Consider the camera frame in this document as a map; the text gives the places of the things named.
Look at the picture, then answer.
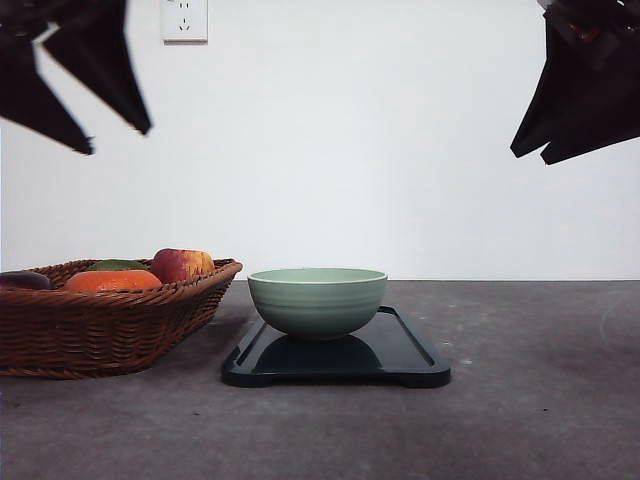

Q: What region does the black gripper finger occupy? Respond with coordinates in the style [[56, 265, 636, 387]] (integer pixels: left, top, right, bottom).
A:
[[540, 35, 640, 166], [0, 37, 95, 155], [510, 14, 601, 165], [43, 0, 151, 135]]

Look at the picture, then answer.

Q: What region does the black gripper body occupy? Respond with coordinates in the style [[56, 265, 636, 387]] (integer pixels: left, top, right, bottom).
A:
[[0, 0, 76, 38], [537, 0, 640, 46]]

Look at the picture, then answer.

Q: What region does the green ceramic bowl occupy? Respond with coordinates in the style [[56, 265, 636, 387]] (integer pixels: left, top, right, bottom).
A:
[[247, 267, 388, 339]]

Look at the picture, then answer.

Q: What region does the brown wicker basket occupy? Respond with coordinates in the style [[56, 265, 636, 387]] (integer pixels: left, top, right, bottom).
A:
[[0, 258, 243, 379]]

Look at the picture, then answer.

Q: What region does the dark purple fruit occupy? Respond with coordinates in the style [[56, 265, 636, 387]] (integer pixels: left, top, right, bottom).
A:
[[0, 271, 53, 290]]

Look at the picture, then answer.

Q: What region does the green fruit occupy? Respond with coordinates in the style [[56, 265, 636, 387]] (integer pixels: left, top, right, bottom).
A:
[[87, 259, 149, 271]]

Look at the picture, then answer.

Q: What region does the orange tangerine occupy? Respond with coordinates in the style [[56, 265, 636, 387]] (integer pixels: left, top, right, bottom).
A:
[[64, 270, 163, 292]]

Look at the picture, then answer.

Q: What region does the red yellow apple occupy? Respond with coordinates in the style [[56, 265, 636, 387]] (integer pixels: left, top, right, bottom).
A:
[[151, 248, 216, 283]]

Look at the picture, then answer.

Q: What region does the dark blue rectangular tray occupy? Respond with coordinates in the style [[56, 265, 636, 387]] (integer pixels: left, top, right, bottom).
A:
[[221, 305, 451, 388]]

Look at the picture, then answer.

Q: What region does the left white wall socket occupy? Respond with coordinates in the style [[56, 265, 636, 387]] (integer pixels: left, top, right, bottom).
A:
[[160, 0, 209, 47]]

